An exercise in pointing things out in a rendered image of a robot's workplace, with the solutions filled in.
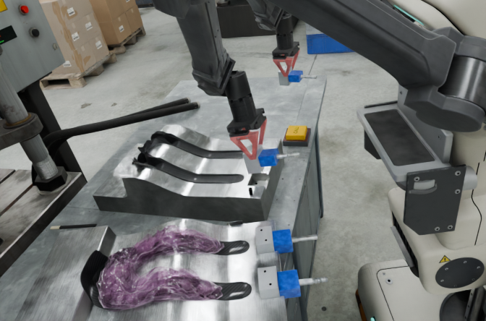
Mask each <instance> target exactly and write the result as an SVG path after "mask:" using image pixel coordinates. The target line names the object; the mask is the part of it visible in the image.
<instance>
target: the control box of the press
mask: <svg viewBox="0 0 486 321"><path fill-rule="evenodd" d="M0 45H1V47H2V49H3V52H2V55H0V63H1V65H2V67H3V69H4V71H5V72H6V74H7V77H8V78H9V80H10V82H11V84H12V86H13V88H14V89H15V91H16V93H17V95H18V97H19V98H20V100H21V101H22V104H23V106H24V107H25V109H26V111H27V112H30V113H34V114H37V115H38V118H39V119H40V122H41V123H42V125H43V129H42V131H41V132H40V134H39V135H40V137H41V139H43V138H44V137H45V136H47V135H48V134H50V133H52V132H55V131H58V130H61V127H60V126H59V123H58V121H57V120H56V117H55V116H54V113H53V111H52V110H51V107H50V105H49V104H48V101H47V100H46V97H45V95H44V94H43V91H42V90H41V87H40V80H42V79H43V78H44V77H48V76H49V75H50V74H51V73H52V71H53V70H54V69H56V68H57V67H59V66H61V65H62V64H64V63H65V59H64V57H63V54H62V52H61V50H60V47H59V45H58V43H57V41H56V39H55V37H54V34H53V32H52V30H51V27H50V25H49V23H48V20H47V19H46V16H45V14H44V12H43V9H42V7H41V4H40V2H39V0H0ZM54 163H55V165H56V166H63V167H64V169H65V171H68V172H81V173H82V175H83V176H84V178H85V175H84V173H83V172H82V169H81V168H80V165H79V163H78V162H77V159H76V158H75V156H74V153H73V152H72V149H71V147H70V146H69V143H68V142H67V141H65V142H64V143H63V144H62V145H61V147H60V148H59V149H58V151H57V153H56V156H55V158H54ZM85 180H86V182H88V181H87V179H86V178H85Z"/></svg>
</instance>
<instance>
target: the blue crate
mask: <svg viewBox="0 0 486 321"><path fill-rule="evenodd" d="M306 39H307V54H334V53H348V52H355V51H353V50H351V49H350V48H347V47H346V46H344V45H342V44H341V43H339V42H338V41H336V40H334V39H332V38H330V37H329V36H327V35H326V34H324V33H321V34H310V35H306Z"/></svg>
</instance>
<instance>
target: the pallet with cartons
mask: <svg viewBox="0 0 486 321"><path fill-rule="evenodd" d="M90 2H91V4H92V7H93V11H94V12H95V15H96V18H97V20H98V24H99V26H100V28H101V32H102V33H103V37H104V39H105V42H106V45H107V47H108V48H111V47H112V48H114V53H115V54H124V53H125V52H126V48H125V46H130V45H134V44H136V42H137V40H136V37H140V36H144V35H146V33H145V28H144V27H143V23H142V18H141V16H140V12H139V9H138V6H137V5H136V2H135V0H90Z"/></svg>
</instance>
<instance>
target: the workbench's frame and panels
mask: <svg viewBox="0 0 486 321"><path fill-rule="evenodd" d="M326 84H327V78H326V81H325V87H324V91H323V97H322V100H321V104H320V110H319V114H318V118H317V123H316V127H315V133H314V137H313V141H312V147H311V150H310V156H309V160H308V163H307V169H306V173H305V176H304V183H303V186H302V192H301V196H300V199H299V205H298V209H297V215H296V218H295V222H294V228H293V232H292V235H291V237H295V236H306V235H312V234H317V235H318V230H319V225H320V219H321V218H322V217H323V213H324V207H323V186H322V176H321V165H320V145H319V134H318V121H319V118H320V111H321V108H322V104H323V98H324V94H325V88H326ZM292 244H293V249H294V251H293V252H288V254H287V258H286V264H285V268H284V271H287V270H297V272H298V277H299V279H305V278H311V277H312V269H313V264H314V258H315V250H316V244H317V240H312V241H301V242H295V243H292ZM300 290H301V296H300V297H294V298H287V299H286V309H287V315H288V321H308V318H307V303H308V298H309V292H310V285H306V286H300Z"/></svg>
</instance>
